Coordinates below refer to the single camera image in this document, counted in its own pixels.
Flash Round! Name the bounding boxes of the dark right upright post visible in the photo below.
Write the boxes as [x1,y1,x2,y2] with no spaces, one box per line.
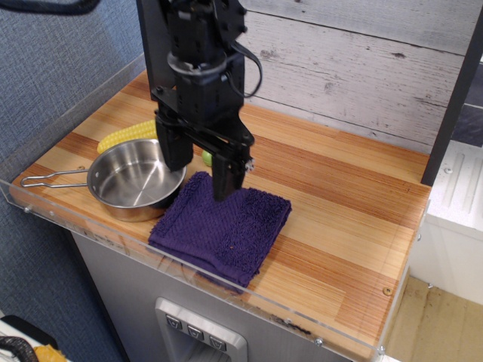
[421,8,482,186]

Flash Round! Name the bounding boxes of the yellow toy corn cob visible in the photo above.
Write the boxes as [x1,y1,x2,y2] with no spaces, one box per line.
[97,119,157,154]

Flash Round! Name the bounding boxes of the yellow object bottom left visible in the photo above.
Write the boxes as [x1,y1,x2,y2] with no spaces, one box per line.
[33,345,69,362]

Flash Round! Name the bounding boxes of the grey spatula green handle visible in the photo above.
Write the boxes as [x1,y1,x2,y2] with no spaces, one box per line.
[202,150,213,167]

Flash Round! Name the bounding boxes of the dark upright post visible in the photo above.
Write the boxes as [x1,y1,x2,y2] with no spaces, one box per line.
[136,0,175,102]
[421,8,482,186]

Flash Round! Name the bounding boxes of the dark left upright post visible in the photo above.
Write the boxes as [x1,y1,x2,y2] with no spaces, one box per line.
[136,0,175,102]

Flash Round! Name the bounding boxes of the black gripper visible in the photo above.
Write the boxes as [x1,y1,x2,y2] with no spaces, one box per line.
[156,56,254,200]

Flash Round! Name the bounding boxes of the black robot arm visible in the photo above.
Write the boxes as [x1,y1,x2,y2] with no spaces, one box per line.
[152,1,254,201]

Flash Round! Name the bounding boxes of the stainless steel pan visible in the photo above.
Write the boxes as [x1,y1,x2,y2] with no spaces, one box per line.
[20,139,187,222]

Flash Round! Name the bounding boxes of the silver dispenser button panel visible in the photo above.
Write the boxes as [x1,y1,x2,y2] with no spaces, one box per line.
[155,297,248,362]

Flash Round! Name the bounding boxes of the grey toy kitchen cabinet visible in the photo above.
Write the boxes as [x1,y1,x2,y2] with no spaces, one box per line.
[73,234,345,361]

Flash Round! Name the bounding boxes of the purple cloth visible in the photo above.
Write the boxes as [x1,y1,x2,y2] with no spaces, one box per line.
[148,172,291,288]

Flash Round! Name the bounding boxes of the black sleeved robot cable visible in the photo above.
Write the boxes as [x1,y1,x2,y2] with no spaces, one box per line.
[0,0,100,16]

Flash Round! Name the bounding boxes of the white ribbed sink unit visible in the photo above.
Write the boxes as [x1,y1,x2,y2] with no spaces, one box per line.
[409,141,482,304]

